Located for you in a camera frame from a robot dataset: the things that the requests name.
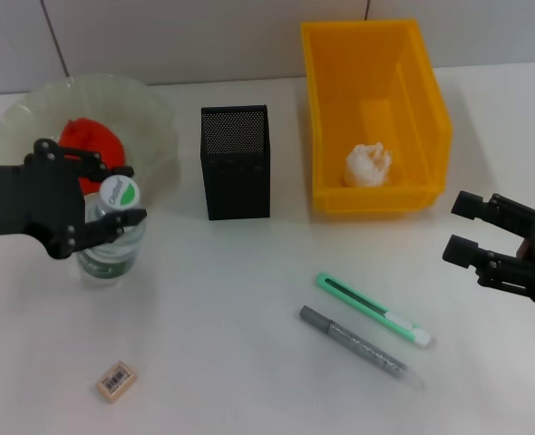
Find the black mesh pen holder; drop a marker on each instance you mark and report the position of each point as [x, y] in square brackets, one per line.
[236, 190]

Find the clear water bottle green label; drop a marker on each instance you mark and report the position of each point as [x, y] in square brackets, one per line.
[119, 190]

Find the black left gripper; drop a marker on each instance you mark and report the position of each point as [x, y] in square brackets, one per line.
[32, 199]

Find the beige eraser with barcode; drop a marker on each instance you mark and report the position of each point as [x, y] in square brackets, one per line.
[117, 381]

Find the mint green utility knife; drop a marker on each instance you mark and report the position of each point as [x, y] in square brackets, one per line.
[362, 301]

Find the white paper ball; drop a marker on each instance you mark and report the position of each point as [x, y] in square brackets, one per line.
[367, 165]

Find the translucent glass fruit plate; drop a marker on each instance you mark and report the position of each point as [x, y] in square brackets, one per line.
[127, 104]

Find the grey marker pen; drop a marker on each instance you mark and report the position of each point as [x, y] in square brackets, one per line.
[362, 346]

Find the yellow plastic storage bin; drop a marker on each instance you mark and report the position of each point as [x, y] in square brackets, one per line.
[340, 90]

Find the red-orange fruit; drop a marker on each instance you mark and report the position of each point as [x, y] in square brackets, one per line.
[109, 140]

